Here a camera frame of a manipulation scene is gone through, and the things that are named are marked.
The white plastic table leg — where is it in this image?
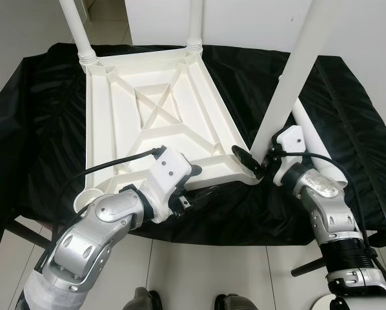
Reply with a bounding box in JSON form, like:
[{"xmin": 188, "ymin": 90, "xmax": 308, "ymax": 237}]
[
  {"xmin": 250, "ymin": 0, "xmax": 343, "ymax": 156},
  {"xmin": 59, "ymin": 0, "xmax": 98, "ymax": 65},
  {"xmin": 290, "ymin": 97, "xmax": 350, "ymax": 189},
  {"xmin": 187, "ymin": 0, "xmax": 205, "ymax": 52}
]

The white plastic table top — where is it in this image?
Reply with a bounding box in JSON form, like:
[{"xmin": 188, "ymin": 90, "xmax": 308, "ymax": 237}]
[{"xmin": 72, "ymin": 46, "xmax": 263, "ymax": 212}]

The grey robot left foot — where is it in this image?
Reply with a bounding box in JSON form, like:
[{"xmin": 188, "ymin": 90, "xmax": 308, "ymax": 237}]
[{"xmin": 125, "ymin": 287, "xmax": 161, "ymax": 310}]

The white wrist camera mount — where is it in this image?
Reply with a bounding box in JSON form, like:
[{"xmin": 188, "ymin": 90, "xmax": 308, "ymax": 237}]
[
  {"xmin": 272, "ymin": 126, "xmax": 308, "ymax": 188},
  {"xmin": 145, "ymin": 147, "xmax": 194, "ymax": 223}
]

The grey robot foot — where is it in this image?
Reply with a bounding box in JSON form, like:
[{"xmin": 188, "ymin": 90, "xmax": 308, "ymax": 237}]
[
  {"xmin": 216, "ymin": 294, "xmax": 258, "ymax": 310},
  {"xmin": 125, "ymin": 287, "xmax": 161, "ymax": 310}
]

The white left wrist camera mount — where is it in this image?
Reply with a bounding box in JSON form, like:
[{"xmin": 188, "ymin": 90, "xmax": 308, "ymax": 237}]
[{"xmin": 145, "ymin": 147, "xmax": 194, "ymax": 223}]

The grey robot right foot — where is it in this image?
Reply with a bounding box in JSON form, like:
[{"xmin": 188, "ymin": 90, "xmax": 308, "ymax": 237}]
[{"xmin": 216, "ymin": 294, "xmax": 258, "ymax": 310}]

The black metal table leg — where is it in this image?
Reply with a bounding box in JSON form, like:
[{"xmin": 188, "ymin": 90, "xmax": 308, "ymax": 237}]
[
  {"xmin": 291, "ymin": 255, "xmax": 329, "ymax": 277},
  {"xmin": 12, "ymin": 220, "xmax": 58, "ymax": 249}
]

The black cloth table cover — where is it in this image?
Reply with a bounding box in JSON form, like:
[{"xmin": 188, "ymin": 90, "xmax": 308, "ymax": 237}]
[{"xmin": 0, "ymin": 42, "xmax": 386, "ymax": 278}]

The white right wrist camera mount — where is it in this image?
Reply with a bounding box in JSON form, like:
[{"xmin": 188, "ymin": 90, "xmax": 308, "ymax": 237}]
[{"xmin": 272, "ymin": 126, "xmax": 308, "ymax": 188}]

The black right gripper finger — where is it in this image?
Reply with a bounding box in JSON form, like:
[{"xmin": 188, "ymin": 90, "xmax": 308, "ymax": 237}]
[{"xmin": 232, "ymin": 145, "xmax": 265, "ymax": 178}]

